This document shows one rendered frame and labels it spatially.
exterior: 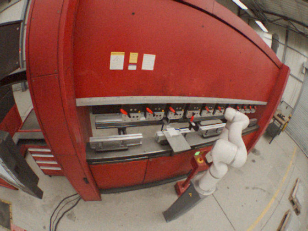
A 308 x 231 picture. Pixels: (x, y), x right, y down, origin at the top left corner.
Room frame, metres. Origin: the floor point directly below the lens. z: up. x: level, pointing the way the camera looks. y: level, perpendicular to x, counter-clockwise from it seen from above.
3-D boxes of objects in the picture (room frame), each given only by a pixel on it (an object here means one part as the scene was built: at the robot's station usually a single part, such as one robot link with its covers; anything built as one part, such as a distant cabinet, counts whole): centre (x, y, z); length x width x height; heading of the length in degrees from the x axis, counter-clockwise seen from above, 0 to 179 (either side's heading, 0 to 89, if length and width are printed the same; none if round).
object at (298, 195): (0.16, -4.37, 0.17); 0.99 x 0.63 x 0.05; 114
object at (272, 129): (3.13, -4.68, 0.75); 1.80 x 0.75 x 1.50; 116
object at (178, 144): (0.93, -0.26, 1.00); 0.26 x 0.18 x 0.01; 25
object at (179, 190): (0.90, -0.64, 0.06); 0.25 x 0.20 x 0.12; 18
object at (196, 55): (1.34, -0.79, 1.74); 3.00 x 0.08 x 0.80; 115
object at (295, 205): (0.16, -4.36, 0.07); 1.20 x 0.80 x 0.14; 114
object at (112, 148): (0.76, 0.32, 0.89); 0.30 x 0.05 x 0.03; 115
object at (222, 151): (0.48, -0.45, 1.30); 0.19 x 0.12 x 0.24; 63
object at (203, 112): (1.23, -0.54, 1.26); 0.15 x 0.09 x 0.17; 115
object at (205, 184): (0.47, -0.48, 1.09); 0.19 x 0.19 x 0.18
